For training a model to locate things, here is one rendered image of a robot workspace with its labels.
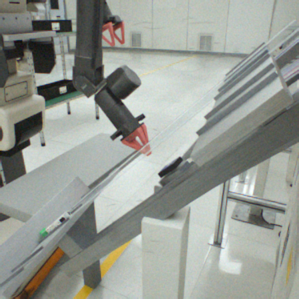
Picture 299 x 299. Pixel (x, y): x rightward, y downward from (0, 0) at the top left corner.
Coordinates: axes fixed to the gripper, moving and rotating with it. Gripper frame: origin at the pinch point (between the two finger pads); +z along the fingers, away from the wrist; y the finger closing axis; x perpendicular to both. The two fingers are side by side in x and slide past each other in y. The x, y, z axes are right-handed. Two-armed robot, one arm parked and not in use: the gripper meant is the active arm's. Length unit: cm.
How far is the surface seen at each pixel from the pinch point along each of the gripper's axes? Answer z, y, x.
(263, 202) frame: 52, 61, 9
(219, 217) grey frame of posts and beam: 50, 62, 33
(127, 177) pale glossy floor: 10, 100, 101
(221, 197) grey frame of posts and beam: 41, 61, 25
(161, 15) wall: -292, 868, 256
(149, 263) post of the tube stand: 12.6, -33.3, -11.6
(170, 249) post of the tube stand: 11.9, -32.9, -16.4
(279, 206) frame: 57, 61, 4
